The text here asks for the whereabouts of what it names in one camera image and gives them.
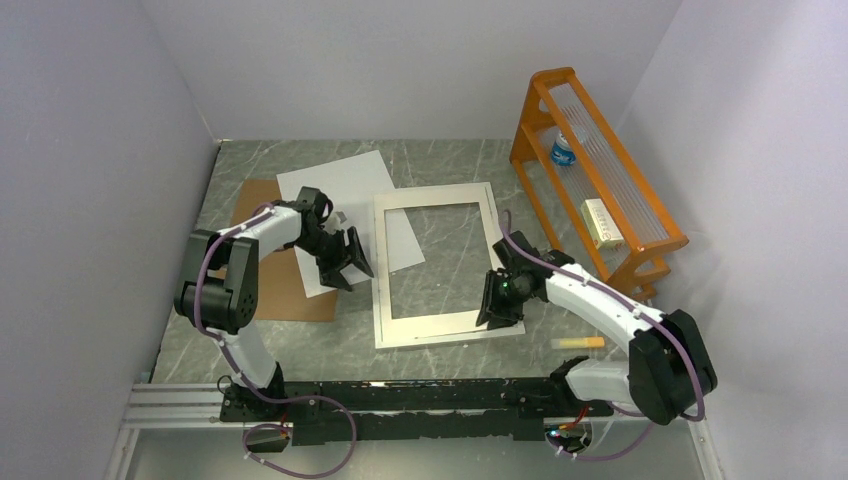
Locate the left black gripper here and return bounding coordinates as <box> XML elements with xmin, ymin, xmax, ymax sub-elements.
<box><xmin>292</xmin><ymin>227</ymin><xmax>373</xmax><ymax>292</ymax></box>

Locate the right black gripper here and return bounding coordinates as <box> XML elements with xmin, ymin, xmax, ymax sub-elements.
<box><xmin>476</xmin><ymin>269</ymin><xmax>534</xmax><ymax>329</ymax></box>

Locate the clear glass pane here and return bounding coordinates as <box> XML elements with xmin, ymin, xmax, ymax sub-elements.
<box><xmin>390</xmin><ymin>203</ymin><xmax>491</xmax><ymax>319</ymax></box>

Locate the brown backing board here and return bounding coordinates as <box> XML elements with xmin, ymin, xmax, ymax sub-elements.
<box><xmin>225</xmin><ymin>179</ymin><xmax>338</xmax><ymax>323</ymax></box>

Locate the silver picture frame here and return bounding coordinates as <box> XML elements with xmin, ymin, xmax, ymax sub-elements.
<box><xmin>372</xmin><ymin>181</ymin><xmax>527</xmax><ymax>351</ymax></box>

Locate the white photo sheet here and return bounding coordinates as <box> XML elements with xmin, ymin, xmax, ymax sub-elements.
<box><xmin>277</xmin><ymin>150</ymin><xmax>425</xmax><ymax>272</ymax></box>

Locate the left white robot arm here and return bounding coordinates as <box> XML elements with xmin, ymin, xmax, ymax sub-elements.
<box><xmin>174</xmin><ymin>201</ymin><xmax>373</xmax><ymax>420</ymax></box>

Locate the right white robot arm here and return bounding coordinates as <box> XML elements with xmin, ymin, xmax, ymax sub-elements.
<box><xmin>477</xmin><ymin>264</ymin><xmax>717</xmax><ymax>425</ymax></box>

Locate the yellow stick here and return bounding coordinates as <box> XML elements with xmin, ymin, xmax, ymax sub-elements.
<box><xmin>550</xmin><ymin>336</ymin><xmax>606</xmax><ymax>350</ymax></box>

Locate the cream yellow box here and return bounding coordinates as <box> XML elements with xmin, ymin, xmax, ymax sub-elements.
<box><xmin>580</xmin><ymin>199</ymin><xmax>625</xmax><ymax>250</ymax></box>

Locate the orange wooden shelf rack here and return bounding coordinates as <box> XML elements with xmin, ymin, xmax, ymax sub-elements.
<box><xmin>509</xmin><ymin>67</ymin><xmax>689</xmax><ymax>301</ymax></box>

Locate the blue white can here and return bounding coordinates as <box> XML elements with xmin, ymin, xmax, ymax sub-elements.
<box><xmin>549</xmin><ymin>131</ymin><xmax>576</xmax><ymax>166</ymax></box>

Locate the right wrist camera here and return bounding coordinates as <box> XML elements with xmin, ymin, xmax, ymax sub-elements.
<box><xmin>492</xmin><ymin>231</ymin><xmax>575</xmax><ymax>271</ymax></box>

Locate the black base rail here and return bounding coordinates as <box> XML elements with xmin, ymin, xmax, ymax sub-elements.
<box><xmin>219</xmin><ymin>377</ymin><xmax>613</xmax><ymax>446</ymax></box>

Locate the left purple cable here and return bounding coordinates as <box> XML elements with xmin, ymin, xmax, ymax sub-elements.
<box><xmin>192</xmin><ymin>203</ymin><xmax>359</xmax><ymax>478</ymax></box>

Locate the purple cable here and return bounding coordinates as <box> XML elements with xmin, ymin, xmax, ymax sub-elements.
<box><xmin>498</xmin><ymin>209</ymin><xmax>707</xmax><ymax>463</ymax></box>
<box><xmin>192</xmin><ymin>203</ymin><xmax>359</xmax><ymax>478</ymax></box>

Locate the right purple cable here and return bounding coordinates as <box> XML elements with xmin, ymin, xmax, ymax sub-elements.
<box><xmin>498</xmin><ymin>209</ymin><xmax>707</xmax><ymax>463</ymax></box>

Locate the aluminium extrusion rail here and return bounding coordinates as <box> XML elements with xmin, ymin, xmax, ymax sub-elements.
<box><xmin>102</xmin><ymin>380</ymin><xmax>723</xmax><ymax>480</ymax></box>

